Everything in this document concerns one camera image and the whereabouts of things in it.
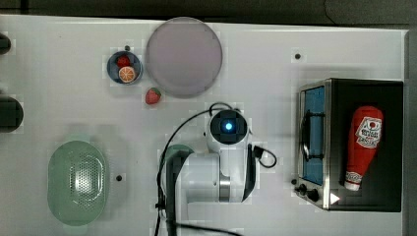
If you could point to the black frying pan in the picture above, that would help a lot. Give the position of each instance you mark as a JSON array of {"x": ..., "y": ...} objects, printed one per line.
[{"x": 11, "y": 114}]

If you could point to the toy strawberry in bowl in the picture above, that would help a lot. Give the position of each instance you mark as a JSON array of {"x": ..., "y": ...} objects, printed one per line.
[{"x": 123, "y": 61}]

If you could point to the toy orange slice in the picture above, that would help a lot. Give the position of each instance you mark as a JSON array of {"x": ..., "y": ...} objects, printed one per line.
[{"x": 127, "y": 74}]

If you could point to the toy strawberry on table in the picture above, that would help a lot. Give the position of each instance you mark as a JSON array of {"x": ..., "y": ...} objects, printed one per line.
[{"x": 153, "y": 96}]

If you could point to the green perforated colander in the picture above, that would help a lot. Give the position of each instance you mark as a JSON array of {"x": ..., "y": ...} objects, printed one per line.
[{"x": 77, "y": 184}]

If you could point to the small blue bowl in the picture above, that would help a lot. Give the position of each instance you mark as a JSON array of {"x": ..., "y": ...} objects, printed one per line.
[{"x": 113, "y": 69}]

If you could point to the dark round object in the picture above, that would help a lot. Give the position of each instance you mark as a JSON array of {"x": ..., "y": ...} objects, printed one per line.
[{"x": 5, "y": 44}]

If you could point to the grey round plate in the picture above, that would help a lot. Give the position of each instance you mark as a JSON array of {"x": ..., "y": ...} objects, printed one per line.
[{"x": 184, "y": 56}]

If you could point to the red toy ketchup bottle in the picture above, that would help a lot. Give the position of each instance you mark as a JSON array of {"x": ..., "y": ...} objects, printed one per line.
[{"x": 363, "y": 141}]

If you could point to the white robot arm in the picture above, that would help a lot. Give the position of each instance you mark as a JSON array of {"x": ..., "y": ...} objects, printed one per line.
[{"x": 226, "y": 173}]

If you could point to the silver toaster oven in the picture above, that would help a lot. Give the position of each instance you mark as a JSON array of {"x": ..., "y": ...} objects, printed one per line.
[{"x": 325, "y": 111}]

